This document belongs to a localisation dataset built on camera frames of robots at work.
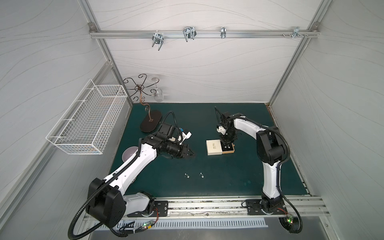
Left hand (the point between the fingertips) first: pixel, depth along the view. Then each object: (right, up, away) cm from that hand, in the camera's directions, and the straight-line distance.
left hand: (194, 156), depth 72 cm
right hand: (+21, +2, +24) cm, 32 cm away
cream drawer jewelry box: (+14, 0, +21) cm, 25 cm away
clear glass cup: (-24, +34, +27) cm, 50 cm away
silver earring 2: (+5, -14, +12) cm, 19 cm away
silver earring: (-3, -15, +12) cm, 19 cm away
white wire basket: (-51, +14, -4) cm, 53 cm away
